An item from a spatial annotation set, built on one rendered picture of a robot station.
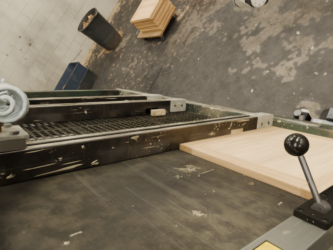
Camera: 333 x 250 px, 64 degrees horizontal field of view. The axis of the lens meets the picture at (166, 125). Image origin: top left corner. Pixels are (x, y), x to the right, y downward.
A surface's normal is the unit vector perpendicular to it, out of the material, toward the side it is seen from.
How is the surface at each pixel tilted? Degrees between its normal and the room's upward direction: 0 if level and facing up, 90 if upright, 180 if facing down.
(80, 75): 90
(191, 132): 90
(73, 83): 90
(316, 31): 0
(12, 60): 90
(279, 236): 58
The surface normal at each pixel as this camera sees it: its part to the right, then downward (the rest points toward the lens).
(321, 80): -0.63, -0.44
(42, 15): 0.64, 0.18
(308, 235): 0.05, -0.98
